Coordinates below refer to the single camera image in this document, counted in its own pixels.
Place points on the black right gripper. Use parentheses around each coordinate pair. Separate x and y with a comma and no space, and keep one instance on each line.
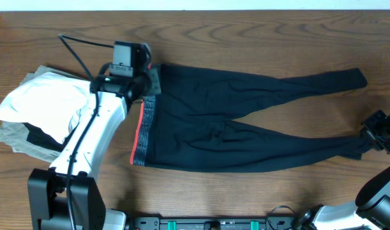
(376,126)

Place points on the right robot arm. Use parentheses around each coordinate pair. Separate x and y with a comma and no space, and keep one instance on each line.
(371,209)

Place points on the beige folded garment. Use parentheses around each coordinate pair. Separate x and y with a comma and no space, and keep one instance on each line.
(15,134)

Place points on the black leggings with red waistband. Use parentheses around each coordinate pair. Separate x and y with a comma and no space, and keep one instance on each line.
(194,123)

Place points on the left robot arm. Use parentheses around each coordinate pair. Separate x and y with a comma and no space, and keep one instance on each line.
(66,195)

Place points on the black folded garment in pile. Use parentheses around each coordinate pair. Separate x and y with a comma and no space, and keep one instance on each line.
(37,137)

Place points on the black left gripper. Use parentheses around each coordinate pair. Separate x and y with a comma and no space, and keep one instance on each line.
(154,80)

